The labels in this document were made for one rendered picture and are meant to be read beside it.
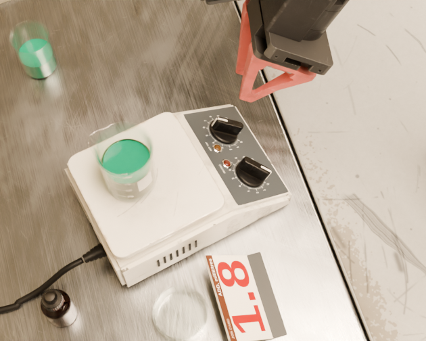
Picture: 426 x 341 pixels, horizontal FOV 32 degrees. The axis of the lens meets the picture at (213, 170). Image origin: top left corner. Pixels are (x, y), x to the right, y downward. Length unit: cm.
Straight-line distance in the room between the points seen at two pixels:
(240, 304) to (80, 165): 21
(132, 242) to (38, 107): 25
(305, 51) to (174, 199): 19
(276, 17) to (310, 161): 24
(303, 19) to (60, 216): 34
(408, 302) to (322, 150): 19
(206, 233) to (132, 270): 8
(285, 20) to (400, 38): 31
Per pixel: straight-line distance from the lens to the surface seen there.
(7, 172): 86
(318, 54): 68
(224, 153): 78
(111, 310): 78
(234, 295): 75
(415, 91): 91
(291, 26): 66
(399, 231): 83
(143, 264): 73
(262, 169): 76
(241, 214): 75
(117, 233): 71
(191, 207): 72
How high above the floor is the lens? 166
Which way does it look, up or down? 66 degrees down
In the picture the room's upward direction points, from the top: straight up
